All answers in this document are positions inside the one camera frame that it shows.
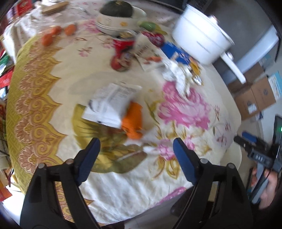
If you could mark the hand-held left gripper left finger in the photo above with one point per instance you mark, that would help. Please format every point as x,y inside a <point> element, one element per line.
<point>88,160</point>

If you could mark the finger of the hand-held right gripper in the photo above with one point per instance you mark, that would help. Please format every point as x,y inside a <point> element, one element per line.
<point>250,137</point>
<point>241,143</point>

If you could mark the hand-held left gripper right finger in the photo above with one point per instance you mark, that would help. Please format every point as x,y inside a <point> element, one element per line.
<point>185,163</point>

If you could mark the orange peel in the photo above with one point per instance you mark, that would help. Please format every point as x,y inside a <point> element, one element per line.
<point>132,121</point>

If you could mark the white nut snack packet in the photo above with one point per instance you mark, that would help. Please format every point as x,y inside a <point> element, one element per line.
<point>110,105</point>

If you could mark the white tissue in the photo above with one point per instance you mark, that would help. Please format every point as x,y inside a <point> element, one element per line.
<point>178,77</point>

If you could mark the person's right hand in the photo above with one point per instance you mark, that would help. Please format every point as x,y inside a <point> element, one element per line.
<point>272,191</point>

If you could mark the cardboard box with sticker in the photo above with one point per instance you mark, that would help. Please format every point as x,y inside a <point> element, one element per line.
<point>243,105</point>

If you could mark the thin white strip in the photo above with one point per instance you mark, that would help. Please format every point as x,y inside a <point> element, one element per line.
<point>145,149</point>

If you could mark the plain cardboard box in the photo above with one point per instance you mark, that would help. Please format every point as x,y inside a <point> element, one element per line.
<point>264,92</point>

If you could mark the yellow wrapper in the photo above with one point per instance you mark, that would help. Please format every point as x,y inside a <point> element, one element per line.
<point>196,67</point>

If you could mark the floral tablecloth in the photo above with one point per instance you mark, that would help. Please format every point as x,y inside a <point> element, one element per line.
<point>77,72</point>

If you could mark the dark blue carton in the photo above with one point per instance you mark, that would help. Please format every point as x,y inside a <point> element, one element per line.
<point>176,54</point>

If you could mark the white electric pot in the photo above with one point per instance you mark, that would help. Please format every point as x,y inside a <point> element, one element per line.
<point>198,37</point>

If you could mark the red soda can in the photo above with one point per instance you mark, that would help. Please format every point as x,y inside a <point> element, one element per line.
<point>122,52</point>

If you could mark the white barcode packet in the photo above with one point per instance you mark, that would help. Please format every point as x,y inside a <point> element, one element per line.
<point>146,52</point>

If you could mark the pile of colourful packets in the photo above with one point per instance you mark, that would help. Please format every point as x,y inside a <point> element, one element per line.
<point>5,77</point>

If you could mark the red snack packet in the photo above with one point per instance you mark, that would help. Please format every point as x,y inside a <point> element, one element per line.
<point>154,39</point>

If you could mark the small orange tomato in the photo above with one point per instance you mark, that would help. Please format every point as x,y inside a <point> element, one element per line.
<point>47,39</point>
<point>55,30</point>
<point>70,29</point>

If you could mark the white plate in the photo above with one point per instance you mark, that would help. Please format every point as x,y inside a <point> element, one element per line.
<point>105,30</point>

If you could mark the white bowl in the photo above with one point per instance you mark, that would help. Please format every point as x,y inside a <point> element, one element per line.
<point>119,22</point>

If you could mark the green fruit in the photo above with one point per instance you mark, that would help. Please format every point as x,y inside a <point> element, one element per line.
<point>147,25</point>

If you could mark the clear plastic bag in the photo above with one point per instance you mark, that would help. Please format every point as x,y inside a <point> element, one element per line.
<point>19,26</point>

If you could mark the dark green squash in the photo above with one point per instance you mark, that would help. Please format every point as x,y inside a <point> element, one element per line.
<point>116,8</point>

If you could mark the glass jar with wooden lid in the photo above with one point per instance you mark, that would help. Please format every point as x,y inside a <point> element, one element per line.
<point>55,7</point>

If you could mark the row of red snack packets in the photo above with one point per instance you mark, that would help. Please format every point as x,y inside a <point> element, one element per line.
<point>22,6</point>

